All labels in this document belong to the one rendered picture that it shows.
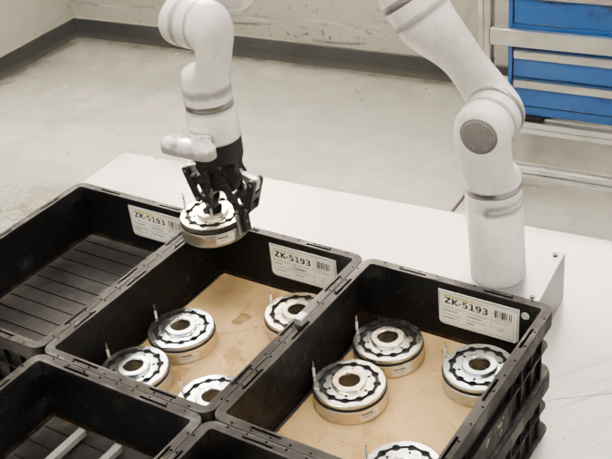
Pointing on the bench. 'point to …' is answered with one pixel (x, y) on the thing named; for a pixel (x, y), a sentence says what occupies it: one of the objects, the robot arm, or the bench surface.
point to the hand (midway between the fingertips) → (229, 219)
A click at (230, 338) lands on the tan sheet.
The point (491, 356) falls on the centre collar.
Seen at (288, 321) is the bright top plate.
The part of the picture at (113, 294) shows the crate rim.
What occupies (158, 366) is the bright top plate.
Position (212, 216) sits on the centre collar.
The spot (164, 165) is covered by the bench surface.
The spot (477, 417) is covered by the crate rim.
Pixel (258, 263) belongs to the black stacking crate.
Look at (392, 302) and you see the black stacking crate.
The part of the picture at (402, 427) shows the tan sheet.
